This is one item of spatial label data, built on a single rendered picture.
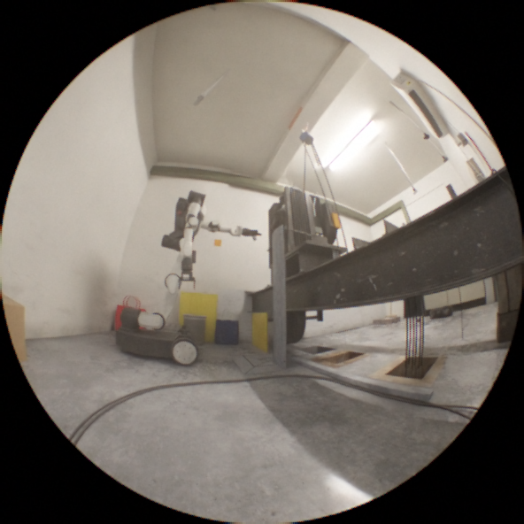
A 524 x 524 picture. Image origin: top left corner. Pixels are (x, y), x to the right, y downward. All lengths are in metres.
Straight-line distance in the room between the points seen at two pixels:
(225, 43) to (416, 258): 2.58
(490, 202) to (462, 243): 0.19
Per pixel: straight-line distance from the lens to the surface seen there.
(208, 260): 2.36
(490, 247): 0.69
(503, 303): 1.42
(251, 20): 2.51
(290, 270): 1.50
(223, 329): 2.12
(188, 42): 2.62
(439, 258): 0.70
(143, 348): 1.33
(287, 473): 0.49
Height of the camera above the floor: 0.40
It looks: 17 degrees up
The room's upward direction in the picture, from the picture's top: straight up
